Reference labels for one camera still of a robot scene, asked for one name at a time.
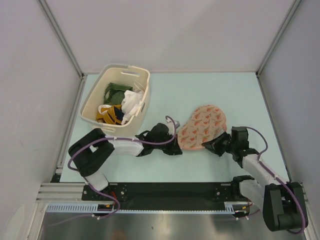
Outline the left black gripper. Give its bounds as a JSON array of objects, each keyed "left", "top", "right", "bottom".
[{"left": 152, "top": 132, "right": 182, "bottom": 155}]

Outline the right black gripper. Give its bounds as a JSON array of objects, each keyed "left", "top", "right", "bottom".
[{"left": 202, "top": 131, "right": 237, "bottom": 157}]

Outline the pink floral mesh laundry bag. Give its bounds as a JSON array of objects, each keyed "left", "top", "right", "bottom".
[{"left": 177, "top": 105, "right": 227, "bottom": 151}]

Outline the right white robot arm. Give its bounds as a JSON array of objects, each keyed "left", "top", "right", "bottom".
[{"left": 202, "top": 126, "right": 309, "bottom": 235}]

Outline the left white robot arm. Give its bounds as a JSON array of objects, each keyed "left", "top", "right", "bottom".
[{"left": 67, "top": 118, "right": 182, "bottom": 200}]

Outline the cream plastic laundry basket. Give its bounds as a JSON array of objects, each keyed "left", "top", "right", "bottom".
[{"left": 79, "top": 64, "right": 150, "bottom": 137}]

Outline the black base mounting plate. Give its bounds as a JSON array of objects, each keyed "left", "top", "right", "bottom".
[{"left": 81, "top": 180, "right": 254, "bottom": 212}]

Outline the white garment in basket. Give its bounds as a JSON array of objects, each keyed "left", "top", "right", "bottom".
[{"left": 120, "top": 90, "right": 144, "bottom": 125}]

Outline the mustard yellow garment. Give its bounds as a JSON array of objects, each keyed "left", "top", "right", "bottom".
[{"left": 95, "top": 104, "right": 124, "bottom": 125}]

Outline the green garment in basket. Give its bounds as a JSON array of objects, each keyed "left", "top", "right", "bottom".
[{"left": 103, "top": 82, "right": 133, "bottom": 105}]

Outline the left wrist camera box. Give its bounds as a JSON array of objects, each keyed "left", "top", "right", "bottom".
[{"left": 166, "top": 118, "right": 180, "bottom": 132}]

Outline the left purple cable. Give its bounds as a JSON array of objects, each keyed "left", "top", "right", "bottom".
[{"left": 47, "top": 115, "right": 179, "bottom": 226}]

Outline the purple cable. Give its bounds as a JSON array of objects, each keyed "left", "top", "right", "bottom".
[
  {"left": 236, "top": 126, "right": 308, "bottom": 235},
  {"left": 47, "top": 115, "right": 179, "bottom": 226}
]

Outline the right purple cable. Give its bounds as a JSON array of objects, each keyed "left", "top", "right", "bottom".
[{"left": 236, "top": 126, "right": 308, "bottom": 235}]

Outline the grey slotted cable duct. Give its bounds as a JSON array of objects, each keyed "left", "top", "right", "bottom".
[{"left": 46, "top": 202, "right": 249, "bottom": 215}]

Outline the right aluminium corner post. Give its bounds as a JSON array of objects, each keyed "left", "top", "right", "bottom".
[{"left": 255, "top": 0, "right": 303, "bottom": 78}]

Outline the aluminium corner post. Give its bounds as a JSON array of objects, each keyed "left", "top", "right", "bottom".
[
  {"left": 255, "top": 0, "right": 303, "bottom": 78},
  {"left": 36, "top": 0, "right": 84, "bottom": 80}
]

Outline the left aluminium corner post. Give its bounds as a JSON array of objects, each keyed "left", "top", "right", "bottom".
[{"left": 36, "top": 0, "right": 84, "bottom": 80}]

